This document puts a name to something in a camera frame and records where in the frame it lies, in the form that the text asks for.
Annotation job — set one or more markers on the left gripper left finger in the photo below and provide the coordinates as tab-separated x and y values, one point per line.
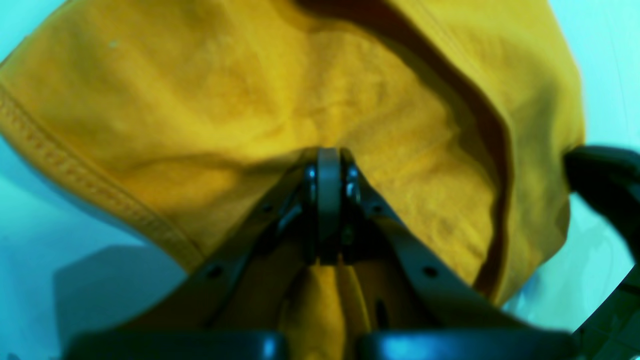
228	308

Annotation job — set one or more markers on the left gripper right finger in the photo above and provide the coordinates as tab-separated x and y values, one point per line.
421	310

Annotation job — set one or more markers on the orange t-shirt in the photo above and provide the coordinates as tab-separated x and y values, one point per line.
138	135

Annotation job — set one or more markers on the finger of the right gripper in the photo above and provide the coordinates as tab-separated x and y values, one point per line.
607	178

